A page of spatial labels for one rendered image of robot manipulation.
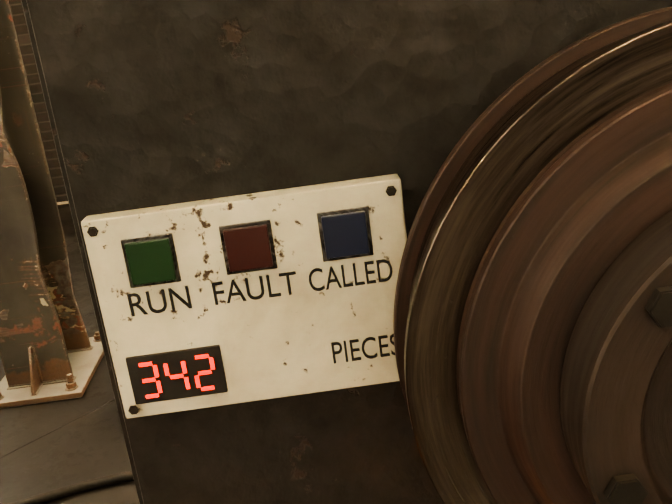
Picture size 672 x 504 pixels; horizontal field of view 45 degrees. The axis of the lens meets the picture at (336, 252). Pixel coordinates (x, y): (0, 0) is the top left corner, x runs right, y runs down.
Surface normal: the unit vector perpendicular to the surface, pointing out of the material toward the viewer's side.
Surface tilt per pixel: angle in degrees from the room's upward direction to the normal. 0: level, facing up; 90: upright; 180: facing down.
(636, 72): 90
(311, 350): 90
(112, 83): 90
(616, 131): 90
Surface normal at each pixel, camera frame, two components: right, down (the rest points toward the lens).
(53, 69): 0.05, 0.30
